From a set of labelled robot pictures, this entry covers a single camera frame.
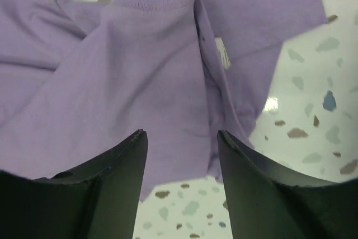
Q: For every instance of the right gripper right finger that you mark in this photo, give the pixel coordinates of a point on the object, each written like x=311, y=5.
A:
x=268, y=200

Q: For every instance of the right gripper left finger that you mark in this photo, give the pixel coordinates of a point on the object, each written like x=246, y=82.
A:
x=97, y=199

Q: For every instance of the purple t shirt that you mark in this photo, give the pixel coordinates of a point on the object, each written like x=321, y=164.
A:
x=77, y=78

